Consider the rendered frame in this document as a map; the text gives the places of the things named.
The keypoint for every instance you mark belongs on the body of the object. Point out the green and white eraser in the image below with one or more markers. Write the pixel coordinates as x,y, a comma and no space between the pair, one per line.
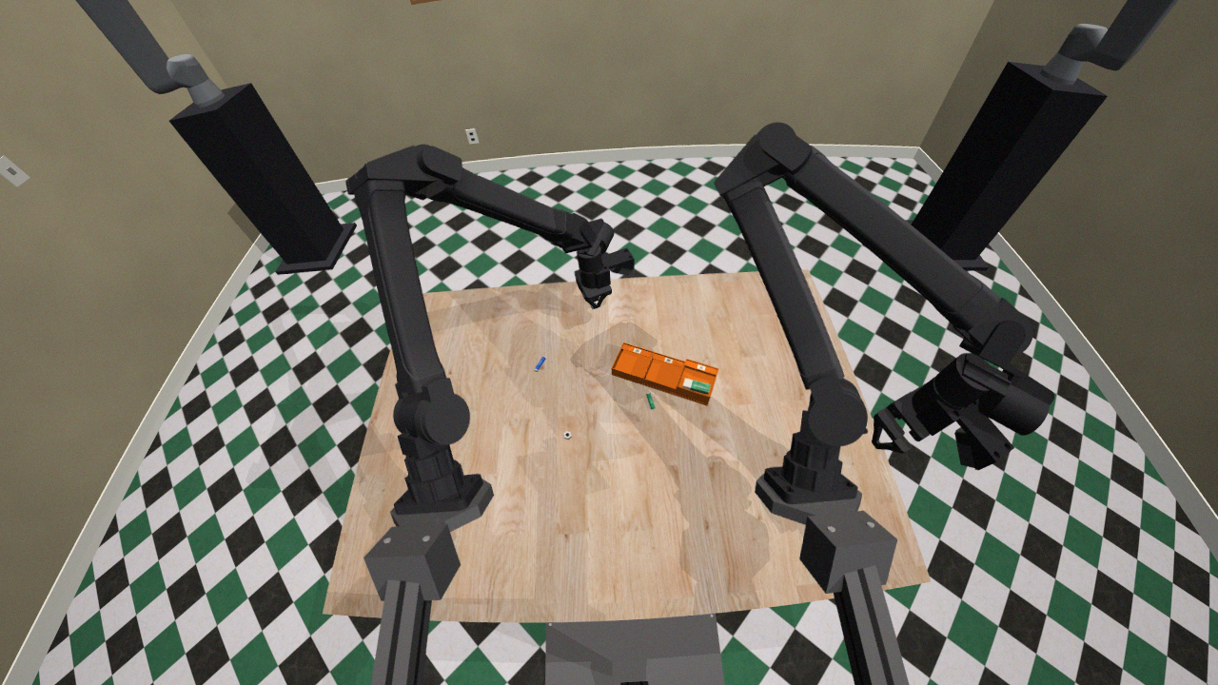
700,387

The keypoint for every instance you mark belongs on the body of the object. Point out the orange open bin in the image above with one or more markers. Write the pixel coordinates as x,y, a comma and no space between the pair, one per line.
661,372

